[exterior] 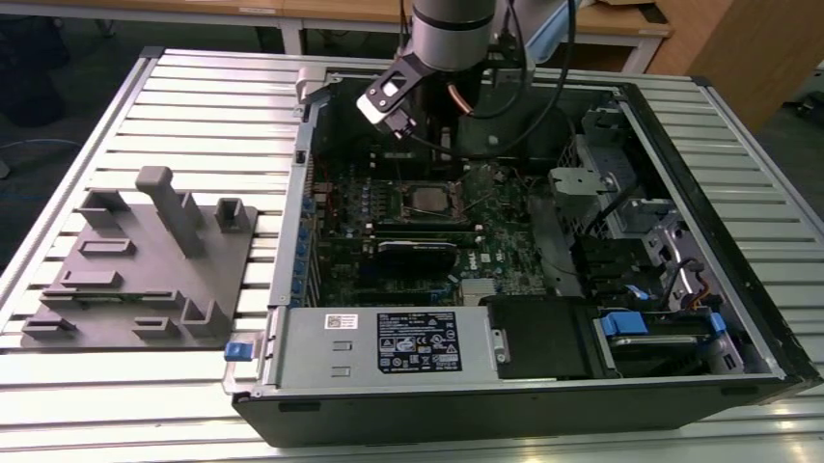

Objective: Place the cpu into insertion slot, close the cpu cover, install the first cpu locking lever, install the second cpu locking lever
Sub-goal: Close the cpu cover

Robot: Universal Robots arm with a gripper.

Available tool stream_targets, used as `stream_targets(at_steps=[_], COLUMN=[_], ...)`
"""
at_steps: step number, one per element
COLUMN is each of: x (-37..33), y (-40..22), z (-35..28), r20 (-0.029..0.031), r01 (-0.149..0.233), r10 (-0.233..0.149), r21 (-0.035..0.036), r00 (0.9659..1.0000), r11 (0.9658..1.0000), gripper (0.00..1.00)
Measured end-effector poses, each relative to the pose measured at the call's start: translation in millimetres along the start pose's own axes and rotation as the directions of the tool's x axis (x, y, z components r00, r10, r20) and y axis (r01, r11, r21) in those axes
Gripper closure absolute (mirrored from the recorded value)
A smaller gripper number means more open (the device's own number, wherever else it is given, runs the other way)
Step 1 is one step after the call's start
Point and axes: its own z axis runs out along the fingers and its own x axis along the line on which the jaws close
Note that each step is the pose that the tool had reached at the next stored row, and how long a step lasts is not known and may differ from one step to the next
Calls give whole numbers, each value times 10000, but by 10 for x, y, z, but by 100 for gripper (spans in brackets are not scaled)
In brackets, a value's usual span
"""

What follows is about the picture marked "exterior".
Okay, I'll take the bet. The wooden cabinet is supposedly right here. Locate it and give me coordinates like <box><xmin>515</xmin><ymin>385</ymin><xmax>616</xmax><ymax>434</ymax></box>
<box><xmin>643</xmin><ymin>0</ymin><xmax>824</xmax><ymax>134</ymax></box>

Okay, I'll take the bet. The black graphics card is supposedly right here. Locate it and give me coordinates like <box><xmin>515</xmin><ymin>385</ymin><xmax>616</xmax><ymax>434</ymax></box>
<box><xmin>377</xmin><ymin>239</ymin><xmax>458</xmax><ymax>281</ymax></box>

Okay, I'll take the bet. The silver CPU plate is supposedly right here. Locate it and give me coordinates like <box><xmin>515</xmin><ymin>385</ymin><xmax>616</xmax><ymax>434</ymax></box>
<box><xmin>412</xmin><ymin>189</ymin><xmax>448</xmax><ymax>212</ymax></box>

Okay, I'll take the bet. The perforated metal drive cage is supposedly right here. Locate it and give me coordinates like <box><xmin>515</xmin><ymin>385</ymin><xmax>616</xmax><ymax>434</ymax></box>
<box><xmin>547</xmin><ymin>108</ymin><xmax>652</xmax><ymax>240</ymax></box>

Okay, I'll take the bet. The black camera cable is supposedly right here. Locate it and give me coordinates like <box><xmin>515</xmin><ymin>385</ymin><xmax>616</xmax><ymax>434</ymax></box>
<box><xmin>466</xmin><ymin>0</ymin><xmax>580</xmax><ymax>120</ymax></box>

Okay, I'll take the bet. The black disk bay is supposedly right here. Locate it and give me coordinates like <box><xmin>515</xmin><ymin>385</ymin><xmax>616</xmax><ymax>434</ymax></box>
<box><xmin>571</xmin><ymin>234</ymin><xmax>668</xmax><ymax>310</ymax></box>

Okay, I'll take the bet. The yellow red wire bundle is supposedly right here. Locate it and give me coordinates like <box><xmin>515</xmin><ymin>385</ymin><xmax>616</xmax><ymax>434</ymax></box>
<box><xmin>679</xmin><ymin>282</ymin><xmax>714</xmax><ymax>313</ymax></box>

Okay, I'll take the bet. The grey parts rack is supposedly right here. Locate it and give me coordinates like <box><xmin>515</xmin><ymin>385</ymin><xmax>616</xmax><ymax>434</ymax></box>
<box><xmin>18</xmin><ymin>166</ymin><xmax>261</xmax><ymax>349</ymax></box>

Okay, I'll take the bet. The green motherboard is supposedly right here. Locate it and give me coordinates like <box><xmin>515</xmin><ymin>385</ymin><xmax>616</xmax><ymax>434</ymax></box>
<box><xmin>306</xmin><ymin>156</ymin><xmax>565</xmax><ymax>309</ymax></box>

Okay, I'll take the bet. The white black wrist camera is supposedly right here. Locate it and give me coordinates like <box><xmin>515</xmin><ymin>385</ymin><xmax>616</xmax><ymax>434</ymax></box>
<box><xmin>356</xmin><ymin>58</ymin><xmax>421</xmax><ymax>142</ymax></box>

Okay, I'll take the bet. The wooden desk white frame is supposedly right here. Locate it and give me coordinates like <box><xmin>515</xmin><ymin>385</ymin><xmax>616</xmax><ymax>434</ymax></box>
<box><xmin>282</xmin><ymin>0</ymin><xmax>676</xmax><ymax>74</ymax></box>
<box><xmin>0</xmin><ymin>0</ymin><xmax>305</xmax><ymax>55</ymax></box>

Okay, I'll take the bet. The silver power supply unit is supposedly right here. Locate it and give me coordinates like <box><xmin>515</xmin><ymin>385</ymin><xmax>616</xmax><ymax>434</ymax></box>
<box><xmin>257</xmin><ymin>306</ymin><xmax>501</xmax><ymax>390</ymax></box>

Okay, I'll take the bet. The black PC case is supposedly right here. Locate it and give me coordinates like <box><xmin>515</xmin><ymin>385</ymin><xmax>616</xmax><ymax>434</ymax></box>
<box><xmin>222</xmin><ymin>65</ymin><xmax>824</xmax><ymax>449</ymax></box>

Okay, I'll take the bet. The CPU socket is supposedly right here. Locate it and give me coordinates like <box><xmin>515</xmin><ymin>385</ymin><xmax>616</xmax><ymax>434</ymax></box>
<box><xmin>397</xmin><ymin>181</ymin><xmax>470</xmax><ymax>224</ymax></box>

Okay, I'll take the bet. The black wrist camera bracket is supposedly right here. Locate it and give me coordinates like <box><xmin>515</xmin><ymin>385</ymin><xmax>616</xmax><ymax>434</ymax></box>
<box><xmin>483</xmin><ymin>28</ymin><xmax>537</xmax><ymax>91</ymax></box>

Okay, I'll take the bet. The hard disk in blue carrier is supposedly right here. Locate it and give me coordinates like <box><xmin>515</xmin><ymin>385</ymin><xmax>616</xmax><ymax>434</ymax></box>
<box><xmin>595</xmin><ymin>311</ymin><xmax>730</xmax><ymax>378</ymax></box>

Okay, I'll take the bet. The grey case handle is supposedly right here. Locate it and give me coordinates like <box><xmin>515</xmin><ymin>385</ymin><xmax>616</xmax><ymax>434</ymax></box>
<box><xmin>296</xmin><ymin>67</ymin><xmax>332</xmax><ymax>105</ymax></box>

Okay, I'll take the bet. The grey metal support bar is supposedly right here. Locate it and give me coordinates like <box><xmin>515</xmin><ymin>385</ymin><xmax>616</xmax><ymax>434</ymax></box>
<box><xmin>525</xmin><ymin>192</ymin><xmax>585</xmax><ymax>298</ymax></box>

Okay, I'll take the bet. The black power cable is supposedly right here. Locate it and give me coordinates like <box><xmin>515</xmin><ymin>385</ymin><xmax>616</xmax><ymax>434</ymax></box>
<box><xmin>583</xmin><ymin>187</ymin><xmax>645</xmax><ymax>240</ymax></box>

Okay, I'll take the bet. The black chair base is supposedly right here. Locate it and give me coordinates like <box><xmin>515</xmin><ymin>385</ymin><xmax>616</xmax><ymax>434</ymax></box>
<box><xmin>782</xmin><ymin>67</ymin><xmax>824</xmax><ymax>120</ymax></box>

